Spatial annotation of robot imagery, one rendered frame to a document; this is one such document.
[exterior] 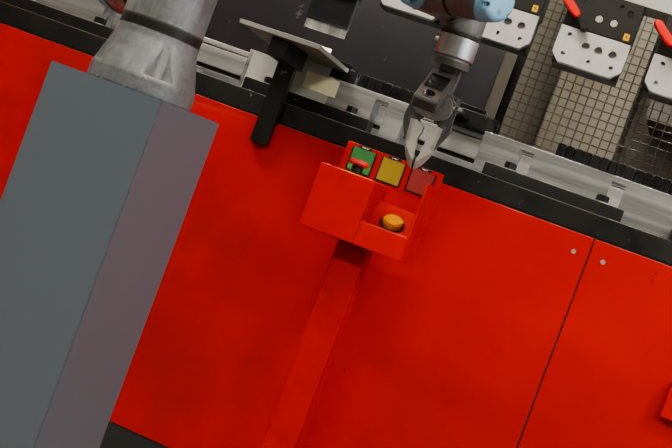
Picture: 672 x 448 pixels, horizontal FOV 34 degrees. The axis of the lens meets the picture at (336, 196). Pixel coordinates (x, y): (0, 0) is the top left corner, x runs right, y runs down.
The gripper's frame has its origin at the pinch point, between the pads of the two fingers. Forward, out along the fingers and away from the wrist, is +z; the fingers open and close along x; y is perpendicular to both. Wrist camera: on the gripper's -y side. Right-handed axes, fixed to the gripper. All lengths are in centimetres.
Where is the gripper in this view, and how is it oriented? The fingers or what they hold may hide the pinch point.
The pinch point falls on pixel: (413, 162)
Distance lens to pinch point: 205.2
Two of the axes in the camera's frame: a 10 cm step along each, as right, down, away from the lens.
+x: -9.2, -3.4, 2.1
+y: 2.3, -0.2, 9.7
